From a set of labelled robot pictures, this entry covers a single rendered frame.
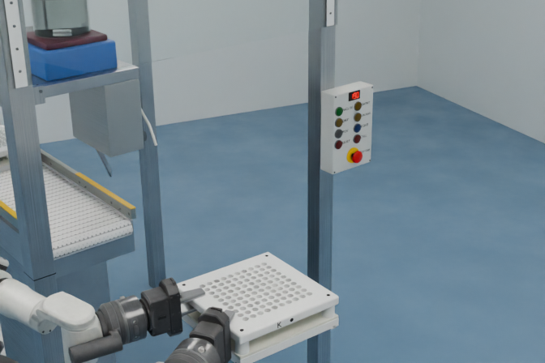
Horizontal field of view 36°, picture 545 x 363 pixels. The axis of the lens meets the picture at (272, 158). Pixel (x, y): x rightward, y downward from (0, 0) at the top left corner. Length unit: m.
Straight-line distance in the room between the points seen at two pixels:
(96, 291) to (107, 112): 0.61
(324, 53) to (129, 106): 0.65
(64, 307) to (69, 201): 0.93
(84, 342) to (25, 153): 0.60
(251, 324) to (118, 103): 0.83
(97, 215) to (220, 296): 0.80
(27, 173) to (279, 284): 0.70
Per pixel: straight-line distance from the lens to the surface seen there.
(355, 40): 6.47
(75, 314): 1.63
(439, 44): 6.57
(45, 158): 2.83
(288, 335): 1.68
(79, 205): 2.52
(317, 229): 2.76
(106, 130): 2.25
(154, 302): 1.67
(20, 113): 2.05
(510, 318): 3.75
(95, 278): 2.55
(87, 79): 2.18
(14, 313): 1.74
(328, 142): 2.60
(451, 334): 3.59
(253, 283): 1.77
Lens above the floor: 1.94
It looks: 21 degrees down
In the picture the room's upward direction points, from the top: 1 degrees counter-clockwise
